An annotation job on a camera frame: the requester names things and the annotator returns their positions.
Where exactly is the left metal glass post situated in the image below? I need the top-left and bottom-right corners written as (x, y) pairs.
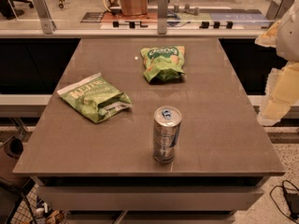
top-left (33, 0), bottom-right (56, 35)

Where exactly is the black power adapter with cable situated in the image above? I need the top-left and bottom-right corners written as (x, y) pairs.
top-left (269, 179), bottom-right (299, 221)

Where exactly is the black office chair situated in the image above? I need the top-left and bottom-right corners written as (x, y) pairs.
top-left (0, 0), bottom-right (34, 20)

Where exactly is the metal glass post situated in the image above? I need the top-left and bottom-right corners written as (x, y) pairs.
top-left (266, 0), bottom-right (296, 27)
top-left (33, 0), bottom-right (56, 35)
top-left (157, 0), bottom-right (168, 35)

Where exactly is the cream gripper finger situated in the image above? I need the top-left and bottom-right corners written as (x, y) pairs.
top-left (257, 62), bottom-right (299, 126)
top-left (255, 20), bottom-right (280, 48)

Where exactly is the middle metal glass post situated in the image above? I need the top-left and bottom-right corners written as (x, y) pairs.
top-left (157, 0), bottom-right (168, 35)

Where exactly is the right metal glass post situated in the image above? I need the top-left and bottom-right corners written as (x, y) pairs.
top-left (266, 0), bottom-right (296, 27)

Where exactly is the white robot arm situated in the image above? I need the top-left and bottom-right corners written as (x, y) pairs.
top-left (255, 0), bottom-right (299, 126)

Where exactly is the grey table drawer base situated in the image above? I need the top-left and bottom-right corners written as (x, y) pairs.
top-left (37, 179), bottom-right (263, 224)

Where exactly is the wire basket with items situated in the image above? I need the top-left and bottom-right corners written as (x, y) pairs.
top-left (0, 177), bottom-right (67, 224)

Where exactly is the green kettle chip bag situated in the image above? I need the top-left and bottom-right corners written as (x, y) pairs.
top-left (57, 73), bottom-right (133, 123)

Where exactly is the silver energy drink can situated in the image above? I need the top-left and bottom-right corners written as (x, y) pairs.
top-left (153, 105), bottom-right (182, 163)

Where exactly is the green rice chip bag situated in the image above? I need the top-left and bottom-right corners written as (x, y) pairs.
top-left (140, 46), bottom-right (185, 82)

